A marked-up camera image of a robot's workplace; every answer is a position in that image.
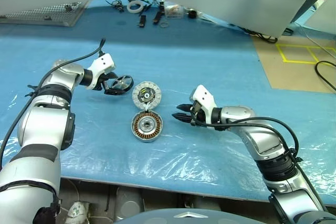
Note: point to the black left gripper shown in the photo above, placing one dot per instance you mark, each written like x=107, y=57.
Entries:
x=104, y=83

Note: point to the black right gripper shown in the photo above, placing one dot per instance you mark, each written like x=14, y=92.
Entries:
x=200, y=119

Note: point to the black ring part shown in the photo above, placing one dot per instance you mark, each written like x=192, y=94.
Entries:
x=124, y=82

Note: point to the white motor disc circuit board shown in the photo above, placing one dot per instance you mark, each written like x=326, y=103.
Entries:
x=155, y=95

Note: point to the silver motor housing copper coils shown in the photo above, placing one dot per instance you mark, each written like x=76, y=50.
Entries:
x=136, y=127

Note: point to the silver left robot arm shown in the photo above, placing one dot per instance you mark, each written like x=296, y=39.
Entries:
x=34, y=119

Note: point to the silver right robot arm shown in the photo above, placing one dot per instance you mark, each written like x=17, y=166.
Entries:
x=262, y=140

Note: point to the blue table mat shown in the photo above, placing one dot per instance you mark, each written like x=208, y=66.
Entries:
x=210, y=64

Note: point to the black flat bar tool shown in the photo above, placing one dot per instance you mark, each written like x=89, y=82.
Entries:
x=157, y=16
x=142, y=20

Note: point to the white tape roll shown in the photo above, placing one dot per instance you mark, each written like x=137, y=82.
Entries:
x=130, y=7

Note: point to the black probe green tip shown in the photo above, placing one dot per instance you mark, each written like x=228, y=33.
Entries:
x=147, y=6

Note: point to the small black fixture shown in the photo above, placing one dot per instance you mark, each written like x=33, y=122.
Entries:
x=47, y=18
x=69, y=7

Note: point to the short black block tool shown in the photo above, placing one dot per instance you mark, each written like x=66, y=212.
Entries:
x=161, y=6

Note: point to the clear plastic parts bag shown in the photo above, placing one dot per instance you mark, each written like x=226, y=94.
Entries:
x=174, y=11

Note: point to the small black cylinder part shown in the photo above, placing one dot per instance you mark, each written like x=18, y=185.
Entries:
x=192, y=14

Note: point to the perforated metal plate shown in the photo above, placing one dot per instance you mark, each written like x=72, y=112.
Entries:
x=39, y=15

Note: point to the grey rounded housing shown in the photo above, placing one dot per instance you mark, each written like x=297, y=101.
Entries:
x=130, y=201

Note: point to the grey robot torso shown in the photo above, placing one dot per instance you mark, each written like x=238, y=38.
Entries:
x=157, y=218

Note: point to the white connector part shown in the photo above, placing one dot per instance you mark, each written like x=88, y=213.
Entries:
x=76, y=212

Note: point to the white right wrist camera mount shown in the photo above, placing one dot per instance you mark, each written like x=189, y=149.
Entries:
x=204, y=95

